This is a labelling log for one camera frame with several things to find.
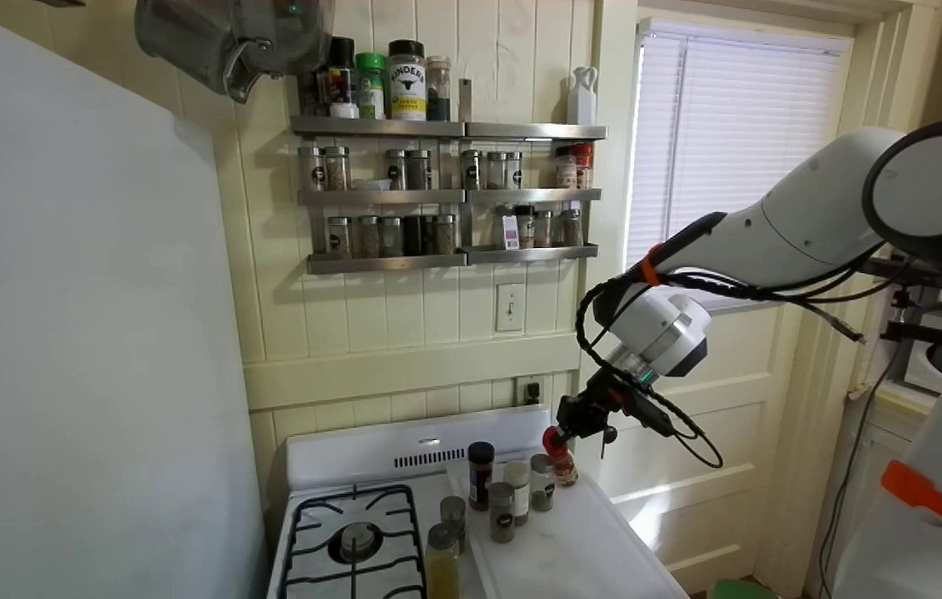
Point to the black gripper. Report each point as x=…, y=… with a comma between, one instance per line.
x=618, y=402

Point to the red lid spice container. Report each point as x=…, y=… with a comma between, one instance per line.
x=563, y=467

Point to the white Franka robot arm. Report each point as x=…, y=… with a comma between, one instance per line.
x=802, y=221

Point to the steel lid pepper jar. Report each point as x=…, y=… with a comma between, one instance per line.
x=544, y=487

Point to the black lid spice jar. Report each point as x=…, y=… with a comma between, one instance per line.
x=482, y=477

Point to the steel lid glass jar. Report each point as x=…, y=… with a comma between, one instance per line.
x=454, y=520

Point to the green plastic container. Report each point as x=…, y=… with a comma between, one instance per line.
x=741, y=590

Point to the red lid rack jar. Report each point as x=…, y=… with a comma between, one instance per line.
x=583, y=163

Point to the large black lid seasoning jar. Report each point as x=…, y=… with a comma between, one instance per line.
x=406, y=84

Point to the green lid bottle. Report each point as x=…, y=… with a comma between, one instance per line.
x=370, y=89

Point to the white label spice jar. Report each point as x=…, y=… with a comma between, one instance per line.
x=516, y=492

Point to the small labelled spice jar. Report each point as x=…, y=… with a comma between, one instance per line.
x=502, y=516

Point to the white panel door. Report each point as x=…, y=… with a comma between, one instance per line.
x=746, y=511

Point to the yellowish oil jar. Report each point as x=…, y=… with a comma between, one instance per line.
x=444, y=567

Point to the glass rack spice jar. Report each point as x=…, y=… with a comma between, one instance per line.
x=321, y=167
x=493, y=170
x=447, y=233
x=536, y=226
x=566, y=224
x=513, y=170
x=342, y=167
x=425, y=170
x=336, y=236
x=392, y=236
x=368, y=236
x=471, y=170
x=396, y=170
x=563, y=170

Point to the white gas stove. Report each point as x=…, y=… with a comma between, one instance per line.
x=382, y=453

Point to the white label rack jar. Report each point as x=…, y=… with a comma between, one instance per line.
x=512, y=231

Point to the dark rack spice jar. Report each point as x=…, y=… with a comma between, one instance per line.
x=417, y=236

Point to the black stove burner grate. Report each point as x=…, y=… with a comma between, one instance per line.
x=303, y=520

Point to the white shaker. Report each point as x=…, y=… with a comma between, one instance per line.
x=588, y=96

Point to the white window blind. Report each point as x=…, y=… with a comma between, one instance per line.
x=715, y=110

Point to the thin metal shaker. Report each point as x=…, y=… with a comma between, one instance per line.
x=464, y=102

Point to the small dark seasoning jar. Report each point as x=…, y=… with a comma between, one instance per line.
x=440, y=93

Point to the microwave oven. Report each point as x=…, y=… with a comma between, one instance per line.
x=937, y=359

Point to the black sauce bottle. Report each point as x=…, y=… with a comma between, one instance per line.
x=342, y=84

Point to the hanging stainless steel pan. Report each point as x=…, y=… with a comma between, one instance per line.
x=292, y=37

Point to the white refrigerator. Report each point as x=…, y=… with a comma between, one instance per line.
x=81, y=333

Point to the black wall outlet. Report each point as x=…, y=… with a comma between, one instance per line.
x=530, y=389

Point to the white door frame trim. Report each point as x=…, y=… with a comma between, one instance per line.
x=614, y=167

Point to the metal wall spice rack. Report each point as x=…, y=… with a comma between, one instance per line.
x=447, y=132

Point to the black camera stand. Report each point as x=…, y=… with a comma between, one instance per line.
x=914, y=329

